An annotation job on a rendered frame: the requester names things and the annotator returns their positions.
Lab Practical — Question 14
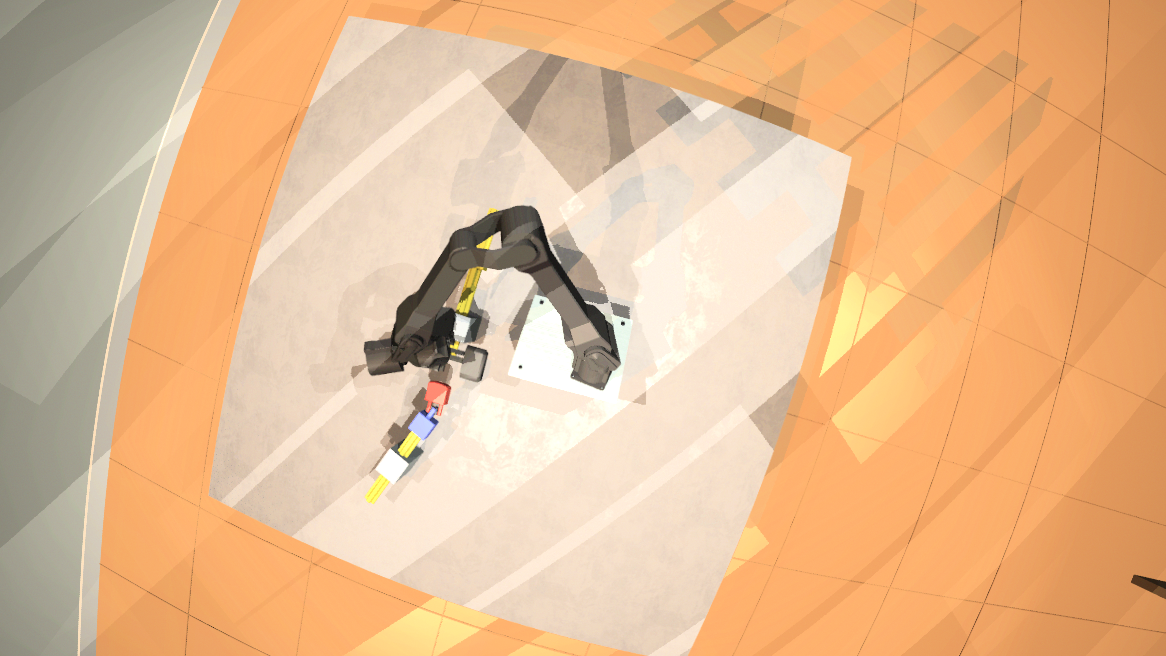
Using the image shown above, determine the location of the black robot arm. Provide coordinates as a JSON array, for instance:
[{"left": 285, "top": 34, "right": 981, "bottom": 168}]
[{"left": 364, "top": 205, "right": 621, "bottom": 392}]

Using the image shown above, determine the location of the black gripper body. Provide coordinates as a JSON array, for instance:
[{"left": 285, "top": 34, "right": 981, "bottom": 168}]
[{"left": 429, "top": 343, "right": 489, "bottom": 383}]

